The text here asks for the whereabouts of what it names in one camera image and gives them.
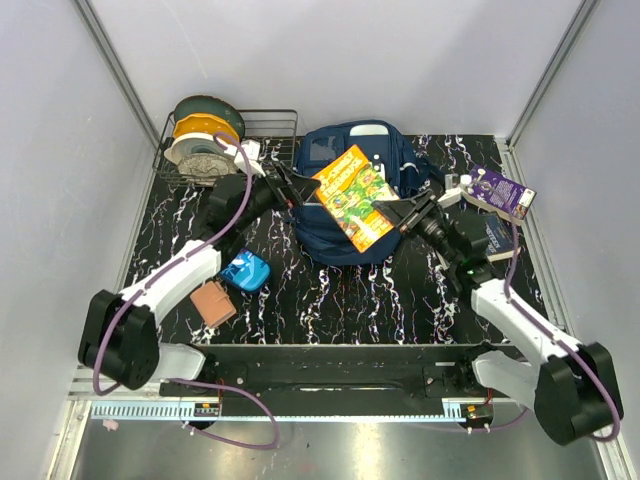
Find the yellow plate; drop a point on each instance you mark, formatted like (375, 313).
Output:
(205, 123)

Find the blue patterned pencil case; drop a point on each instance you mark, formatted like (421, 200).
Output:
(247, 271)

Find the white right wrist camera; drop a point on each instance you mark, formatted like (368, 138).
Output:
(455, 186)

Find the dark green plate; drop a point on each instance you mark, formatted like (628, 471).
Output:
(211, 105)

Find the speckled grey plate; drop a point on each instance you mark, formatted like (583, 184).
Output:
(204, 169)

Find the purple paperback book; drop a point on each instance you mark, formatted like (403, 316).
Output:
(493, 192)

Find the orange treehouse book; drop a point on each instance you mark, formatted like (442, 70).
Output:
(348, 187)

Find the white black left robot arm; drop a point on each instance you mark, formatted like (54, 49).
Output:
(120, 340)

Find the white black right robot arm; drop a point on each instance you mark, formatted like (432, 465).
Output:
(570, 387)

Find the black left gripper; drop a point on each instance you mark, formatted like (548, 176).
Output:
(283, 191)

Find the navy blue student backpack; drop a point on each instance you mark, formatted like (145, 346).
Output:
(390, 152)

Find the dark wire dish rack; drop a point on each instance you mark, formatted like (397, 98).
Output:
(274, 129)

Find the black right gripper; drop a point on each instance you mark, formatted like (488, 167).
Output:
(411, 212)

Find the small pink eraser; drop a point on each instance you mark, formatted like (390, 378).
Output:
(110, 425)

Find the dark blue paperback book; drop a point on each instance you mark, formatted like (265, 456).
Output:
(501, 244)

